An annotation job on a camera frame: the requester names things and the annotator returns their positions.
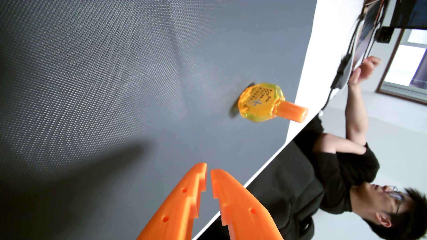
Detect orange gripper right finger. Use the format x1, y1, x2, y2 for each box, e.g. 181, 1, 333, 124
210, 169, 284, 240

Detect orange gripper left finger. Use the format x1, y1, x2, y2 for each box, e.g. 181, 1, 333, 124
137, 162, 208, 240

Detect yellow eyedrop bottle orange cap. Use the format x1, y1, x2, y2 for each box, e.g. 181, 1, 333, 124
238, 83, 309, 124

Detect person's hand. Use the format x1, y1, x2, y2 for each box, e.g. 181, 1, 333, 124
348, 56, 382, 86

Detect black bag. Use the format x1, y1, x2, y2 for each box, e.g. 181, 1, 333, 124
197, 140, 325, 240

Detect person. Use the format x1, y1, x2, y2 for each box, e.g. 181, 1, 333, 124
294, 115, 427, 240

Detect grey textured mat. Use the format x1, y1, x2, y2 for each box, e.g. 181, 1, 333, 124
0, 0, 318, 240

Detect person's glasses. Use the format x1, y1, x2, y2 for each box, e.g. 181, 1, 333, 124
386, 185, 406, 214

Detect silver laptop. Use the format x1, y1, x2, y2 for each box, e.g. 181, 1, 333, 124
340, 0, 385, 90

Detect black power adapter cable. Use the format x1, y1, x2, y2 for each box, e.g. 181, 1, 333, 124
321, 10, 366, 112

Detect brown window frame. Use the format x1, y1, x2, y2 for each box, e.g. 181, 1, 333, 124
376, 28, 427, 106

